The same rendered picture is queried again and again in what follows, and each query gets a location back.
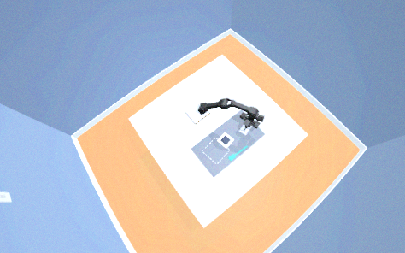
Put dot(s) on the cream square tile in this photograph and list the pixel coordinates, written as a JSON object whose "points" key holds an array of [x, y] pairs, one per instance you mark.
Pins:
{"points": [[225, 140]]}

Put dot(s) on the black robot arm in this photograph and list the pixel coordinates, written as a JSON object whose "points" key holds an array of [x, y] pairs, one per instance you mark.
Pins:
{"points": [[252, 112]]}

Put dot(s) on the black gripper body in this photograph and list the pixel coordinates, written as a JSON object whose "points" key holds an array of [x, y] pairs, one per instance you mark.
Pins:
{"points": [[254, 123]]}

